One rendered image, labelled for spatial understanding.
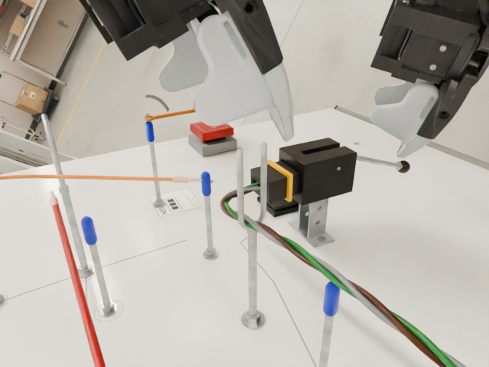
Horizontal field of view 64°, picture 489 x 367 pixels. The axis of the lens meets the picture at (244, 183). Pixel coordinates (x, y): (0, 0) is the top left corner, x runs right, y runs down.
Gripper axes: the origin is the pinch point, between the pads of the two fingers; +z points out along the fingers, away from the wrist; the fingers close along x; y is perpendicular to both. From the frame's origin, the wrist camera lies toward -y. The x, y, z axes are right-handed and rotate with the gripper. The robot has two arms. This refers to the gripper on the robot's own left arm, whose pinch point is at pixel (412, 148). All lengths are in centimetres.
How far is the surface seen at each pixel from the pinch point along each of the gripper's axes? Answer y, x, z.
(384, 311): 3.6, 24.9, -8.1
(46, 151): 83, -29, 60
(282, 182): 10.7, 12.0, -1.0
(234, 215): 12.5, 19.3, -3.7
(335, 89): 12, -148, 80
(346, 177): 5.6, 8.0, -0.3
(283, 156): 11.6, 8.7, -0.8
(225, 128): 22.3, -7.0, 11.4
